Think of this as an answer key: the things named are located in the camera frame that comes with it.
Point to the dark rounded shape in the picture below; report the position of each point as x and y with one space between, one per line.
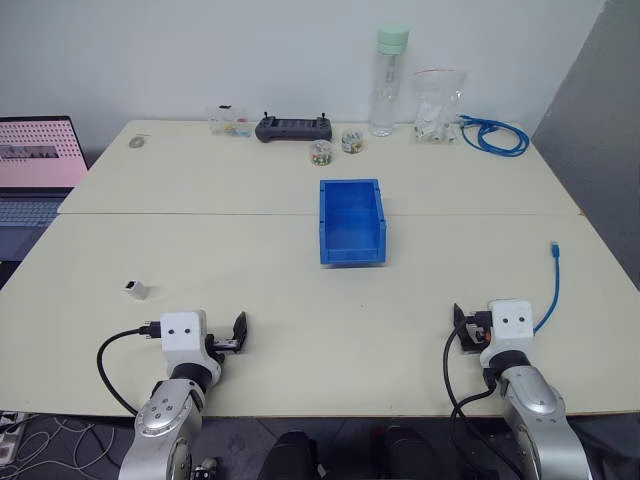
290 457
405 455

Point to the clear bottle with green cap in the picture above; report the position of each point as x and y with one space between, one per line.
387 85

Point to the round jar of colourful beads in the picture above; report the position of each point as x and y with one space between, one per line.
352 141
321 153

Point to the blue plastic bin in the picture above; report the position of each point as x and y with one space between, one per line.
352 235

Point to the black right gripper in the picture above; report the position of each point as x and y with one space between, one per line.
475 332

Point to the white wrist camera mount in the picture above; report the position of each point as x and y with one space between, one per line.
181 340
511 332

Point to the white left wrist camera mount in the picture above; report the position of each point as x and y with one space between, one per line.
181 340

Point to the clear small plastic box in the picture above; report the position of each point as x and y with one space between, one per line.
227 122

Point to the small white adapter block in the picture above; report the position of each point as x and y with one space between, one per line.
137 290

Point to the clear zip bag with parts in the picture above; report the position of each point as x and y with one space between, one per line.
437 107

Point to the white power strip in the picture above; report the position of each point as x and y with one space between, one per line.
10 437

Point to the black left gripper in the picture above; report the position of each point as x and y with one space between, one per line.
223 344

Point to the dark grey handheld controller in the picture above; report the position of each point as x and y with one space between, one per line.
294 130

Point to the small grey round disc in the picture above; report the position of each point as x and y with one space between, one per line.
136 142

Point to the laptop with pink screen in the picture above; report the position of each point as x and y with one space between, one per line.
35 165

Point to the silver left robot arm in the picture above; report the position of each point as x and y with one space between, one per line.
162 410

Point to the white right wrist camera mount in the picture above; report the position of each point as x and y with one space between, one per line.
511 332

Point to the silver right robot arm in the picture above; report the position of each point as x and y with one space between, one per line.
537 405

